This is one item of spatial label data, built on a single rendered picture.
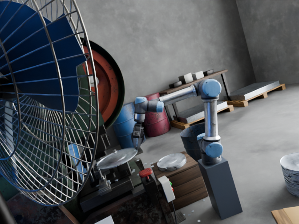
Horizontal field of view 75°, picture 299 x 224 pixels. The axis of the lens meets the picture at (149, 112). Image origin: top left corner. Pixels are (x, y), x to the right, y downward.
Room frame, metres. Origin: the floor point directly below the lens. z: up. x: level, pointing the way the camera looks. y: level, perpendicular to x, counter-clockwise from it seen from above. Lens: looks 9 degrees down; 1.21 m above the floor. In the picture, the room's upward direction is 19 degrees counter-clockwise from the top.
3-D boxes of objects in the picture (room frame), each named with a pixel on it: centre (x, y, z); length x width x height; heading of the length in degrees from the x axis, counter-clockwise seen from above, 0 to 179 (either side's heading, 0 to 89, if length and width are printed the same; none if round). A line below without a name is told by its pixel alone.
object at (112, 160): (1.28, 0.31, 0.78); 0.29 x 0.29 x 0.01
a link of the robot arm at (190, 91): (1.45, -0.26, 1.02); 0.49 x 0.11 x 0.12; 89
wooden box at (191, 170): (1.85, -0.04, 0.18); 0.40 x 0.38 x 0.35; 97
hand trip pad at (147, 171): (0.99, 0.13, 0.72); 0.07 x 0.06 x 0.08; 104
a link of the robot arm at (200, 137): (1.44, -0.34, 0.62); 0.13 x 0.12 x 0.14; 179
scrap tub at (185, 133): (2.22, -0.46, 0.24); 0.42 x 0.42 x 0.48
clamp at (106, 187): (1.08, 0.39, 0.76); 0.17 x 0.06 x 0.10; 14
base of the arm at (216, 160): (1.45, -0.34, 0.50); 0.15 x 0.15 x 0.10
